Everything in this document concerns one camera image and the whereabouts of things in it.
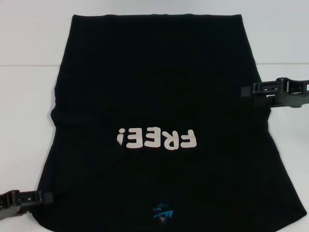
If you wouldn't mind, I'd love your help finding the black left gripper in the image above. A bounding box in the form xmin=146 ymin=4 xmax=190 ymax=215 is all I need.
xmin=0 ymin=189 xmax=53 ymax=217

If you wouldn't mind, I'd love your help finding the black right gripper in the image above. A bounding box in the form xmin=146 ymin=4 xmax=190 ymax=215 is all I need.
xmin=241 ymin=77 xmax=309 ymax=109

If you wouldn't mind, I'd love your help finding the black shirt with FREE print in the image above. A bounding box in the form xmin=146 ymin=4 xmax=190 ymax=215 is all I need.
xmin=32 ymin=14 xmax=309 ymax=232

